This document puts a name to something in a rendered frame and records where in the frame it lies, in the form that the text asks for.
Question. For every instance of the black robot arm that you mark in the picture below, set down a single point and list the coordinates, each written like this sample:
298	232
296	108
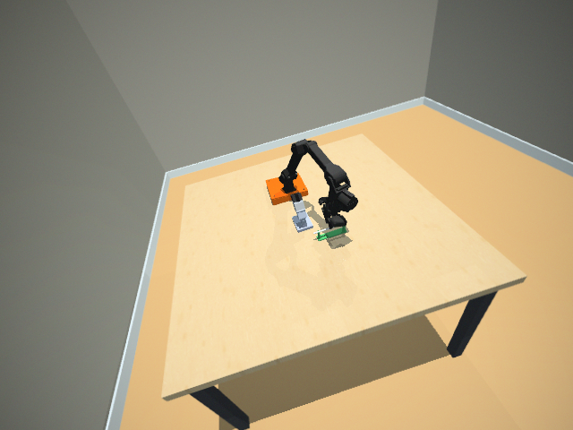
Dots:
333	174

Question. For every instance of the green u-shaped rack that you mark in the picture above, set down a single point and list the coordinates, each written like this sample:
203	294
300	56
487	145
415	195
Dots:
331	233

